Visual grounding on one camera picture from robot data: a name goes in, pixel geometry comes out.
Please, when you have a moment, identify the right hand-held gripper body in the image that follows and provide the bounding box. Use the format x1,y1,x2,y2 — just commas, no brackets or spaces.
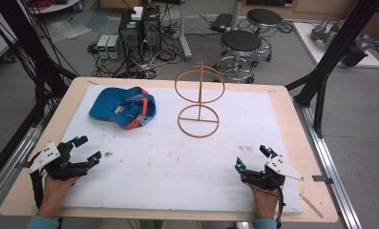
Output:
240,154,305,191

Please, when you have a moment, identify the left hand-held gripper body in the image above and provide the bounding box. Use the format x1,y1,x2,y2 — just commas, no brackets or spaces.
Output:
28,140,90,182

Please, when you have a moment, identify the blue cap with orange strap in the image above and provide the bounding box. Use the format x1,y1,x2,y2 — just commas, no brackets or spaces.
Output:
88,86,157,130

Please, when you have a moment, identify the wooden ring hat stand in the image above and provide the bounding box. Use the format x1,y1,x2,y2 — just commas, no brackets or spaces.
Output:
174,60,226,139

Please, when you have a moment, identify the person's right hand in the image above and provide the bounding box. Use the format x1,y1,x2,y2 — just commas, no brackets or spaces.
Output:
249,184,283,221

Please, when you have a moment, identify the person's left hand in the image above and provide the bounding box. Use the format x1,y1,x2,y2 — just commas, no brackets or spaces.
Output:
36,174,80,219

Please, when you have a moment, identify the thin wooden stick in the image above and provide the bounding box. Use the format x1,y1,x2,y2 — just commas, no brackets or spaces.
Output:
299,192,325,219

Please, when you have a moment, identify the white foam mat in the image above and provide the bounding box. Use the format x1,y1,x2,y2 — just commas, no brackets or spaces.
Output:
33,84,305,215

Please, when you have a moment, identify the grey bench power supply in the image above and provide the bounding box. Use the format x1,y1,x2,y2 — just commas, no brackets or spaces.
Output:
106,34,122,60
96,33,111,60

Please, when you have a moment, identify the black round stool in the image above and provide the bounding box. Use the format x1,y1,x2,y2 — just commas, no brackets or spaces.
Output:
216,30,263,84
245,8,284,63

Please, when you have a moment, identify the black computer tower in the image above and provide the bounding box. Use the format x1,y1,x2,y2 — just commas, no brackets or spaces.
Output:
141,5,162,53
117,10,143,62

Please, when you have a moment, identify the white floor board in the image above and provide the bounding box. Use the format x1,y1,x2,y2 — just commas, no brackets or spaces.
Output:
292,21,379,70

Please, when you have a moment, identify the black flat device on floor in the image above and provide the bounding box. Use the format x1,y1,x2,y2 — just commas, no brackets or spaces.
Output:
209,12,235,32

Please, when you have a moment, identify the white box on computer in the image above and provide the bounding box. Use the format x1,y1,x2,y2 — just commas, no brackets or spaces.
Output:
131,6,144,21

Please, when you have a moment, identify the grey metal table leg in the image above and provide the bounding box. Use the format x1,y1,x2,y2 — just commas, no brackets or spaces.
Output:
177,0,194,62

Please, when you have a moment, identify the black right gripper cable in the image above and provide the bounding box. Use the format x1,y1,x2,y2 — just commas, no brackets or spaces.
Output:
247,177,286,229

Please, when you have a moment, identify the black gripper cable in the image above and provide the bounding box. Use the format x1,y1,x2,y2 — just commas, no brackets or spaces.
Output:
30,168,47,209
247,177,286,229

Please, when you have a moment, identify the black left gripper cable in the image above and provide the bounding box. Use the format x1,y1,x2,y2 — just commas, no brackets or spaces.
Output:
30,168,47,209

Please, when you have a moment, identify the aluminium rail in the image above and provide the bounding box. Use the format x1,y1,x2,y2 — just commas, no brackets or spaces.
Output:
0,104,56,218
291,96,365,229

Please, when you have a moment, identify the grey metal bracket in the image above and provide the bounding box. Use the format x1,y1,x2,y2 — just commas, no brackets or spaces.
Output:
311,175,334,186

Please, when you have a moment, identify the tangle of black floor cables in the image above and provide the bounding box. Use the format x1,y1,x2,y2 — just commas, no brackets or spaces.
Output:
87,18,185,80

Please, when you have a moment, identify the black metal frame post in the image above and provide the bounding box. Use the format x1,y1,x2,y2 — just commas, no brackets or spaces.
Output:
284,0,379,139
0,0,78,128

